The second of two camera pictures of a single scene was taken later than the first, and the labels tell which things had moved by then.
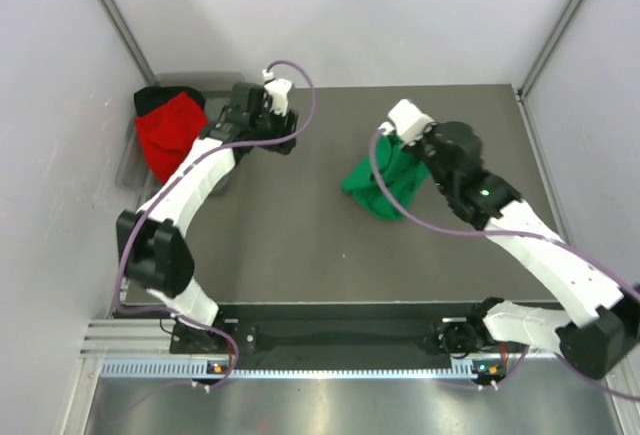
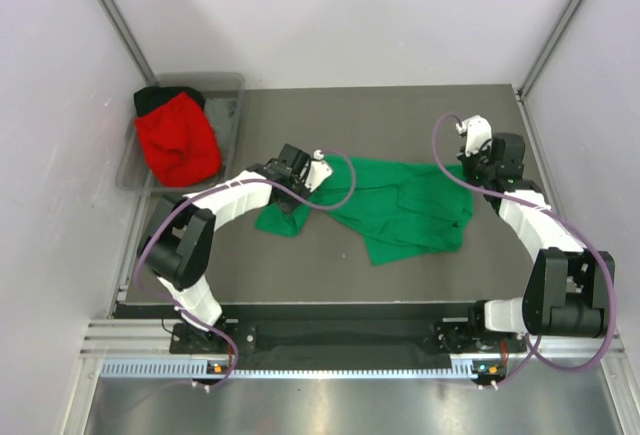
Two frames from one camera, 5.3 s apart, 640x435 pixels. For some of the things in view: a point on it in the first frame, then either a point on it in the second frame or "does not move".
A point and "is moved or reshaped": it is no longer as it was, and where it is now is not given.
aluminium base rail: (148, 338) does not move
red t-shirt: (168, 131) does not move
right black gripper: (415, 148) to (466, 162)
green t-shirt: (400, 172) is moved or reshaped
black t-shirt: (146, 98) does not move
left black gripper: (291, 123) to (305, 192)
